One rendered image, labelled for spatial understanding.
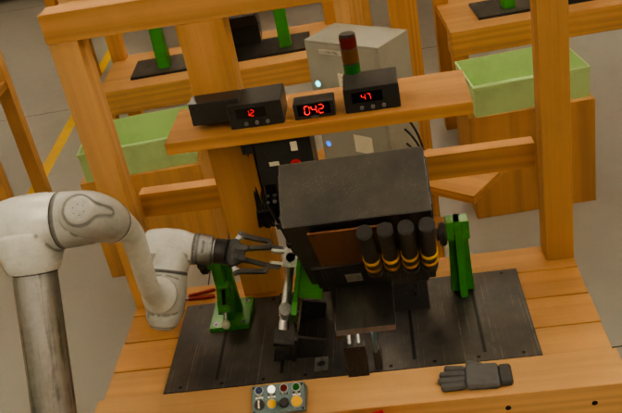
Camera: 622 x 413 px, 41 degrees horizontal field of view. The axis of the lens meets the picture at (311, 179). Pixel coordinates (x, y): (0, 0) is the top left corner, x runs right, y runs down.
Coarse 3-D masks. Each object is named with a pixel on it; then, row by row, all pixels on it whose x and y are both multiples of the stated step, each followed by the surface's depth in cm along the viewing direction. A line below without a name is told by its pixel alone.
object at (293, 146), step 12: (264, 144) 242; (276, 144) 242; (288, 144) 242; (300, 144) 242; (312, 144) 245; (264, 156) 244; (276, 156) 244; (288, 156) 244; (300, 156) 244; (312, 156) 244; (264, 168) 246; (276, 168) 246; (264, 180) 248; (276, 180) 248
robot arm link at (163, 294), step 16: (128, 240) 203; (144, 240) 210; (128, 256) 213; (144, 256) 213; (144, 272) 216; (160, 272) 235; (144, 288) 220; (160, 288) 226; (176, 288) 232; (144, 304) 232; (160, 304) 229; (176, 304) 232; (160, 320) 232; (176, 320) 235
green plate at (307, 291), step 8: (296, 264) 239; (296, 272) 231; (304, 272) 233; (296, 280) 232; (304, 280) 234; (296, 288) 234; (304, 288) 235; (312, 288) 235; (320, 288) 235; (296, 296) 235; (304, 296) 237; (312, 296) 237; (320, 296) 236
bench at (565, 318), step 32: (480, 256) 280; (512, 256) 277; (192, 288) 292; (544, 288) 259; (576, 288) 256; (544, 320) 246; (576, 320) 243; (128, 352) 266; (160, 352) 263; (544, 352) 234; (128, 384) 252; (160, 384) 250
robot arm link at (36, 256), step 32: (0, 224) 183; (32, 224) 182; (0, 256) 185; (32, 256) 183; (32, 288) 185; (32, 320) 185; (64, 320) 191; (32, 352) 186; (64, 352) 189; (32, 384) 187; (64, 384) 188
